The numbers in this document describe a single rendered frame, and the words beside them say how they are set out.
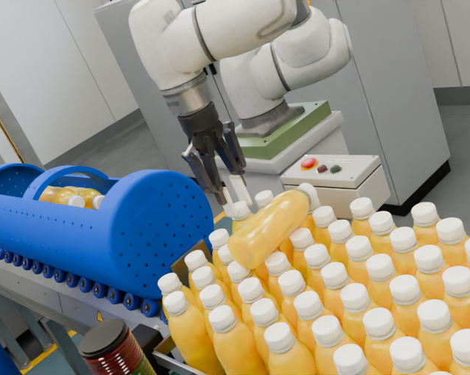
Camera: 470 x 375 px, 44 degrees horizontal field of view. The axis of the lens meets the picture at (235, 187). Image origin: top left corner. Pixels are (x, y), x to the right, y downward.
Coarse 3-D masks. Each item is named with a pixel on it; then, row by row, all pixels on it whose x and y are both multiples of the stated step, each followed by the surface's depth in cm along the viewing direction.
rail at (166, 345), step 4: (168, 336) 114; (164, 340) 113; (168, 340) 114; (172, 340) 114; (160, 344) 113; (164, 344) 113; (168, 344) 114; (172, 344) 115; (156, 348) 112; (160, 348) 113; (164, 348) 113; (168, 348) 114; (172, 348) 115; (160, 352) 113; (164, 352) 113; (168, 352) 114
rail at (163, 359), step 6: (156, 354) 110; (162, 354) 110; (156, 360) 112; (162, 360) 109; (168, 360) 107; (174, 360) 107; (168, 366) 109; (174, 366) 107; (180, 366) 105; (186, 366) 104; (180, 372) 106; (186, 372) 104; (192, 372) 102; (198, 372) 101
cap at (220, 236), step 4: (216, 232) 117; (220, 232) 116; (224, 232) 116; (212, 236) 116; (216, 236) 116; (220, 236) 115; (224, 236) 115; (228, 236) 116; (212, 240) 115; (216, 240) 115; (220, 240) 115; (224, 240) 115; (212, 244) 116; (216, 244) 115; (220, 244) 115
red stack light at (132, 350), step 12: (132, 336) 71; (120, 348) 68; (132, 348) 70; (84, 360) 69; (96, 360) 68; (108, 360) 68; (120, 360) 68; (132, 360) 69; (96, 372) 69; (108, 372) 68; (120, 372) 69
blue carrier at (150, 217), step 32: (0, 192) 188; (32, 192) 151; (128, 192) 121; (160, 192) 126; (192, 192) 132; (0, 224) 163; (32, 224) 146; (64, 224) 133; (96, 224) 122; (128, 224) 121; (160, 224) 126; (192, 224) 132; (32, 256) 158; (64, 256) 137; (96, 256) 123; (128, 256) 121; (160, 256) 127; (128, 288) 122
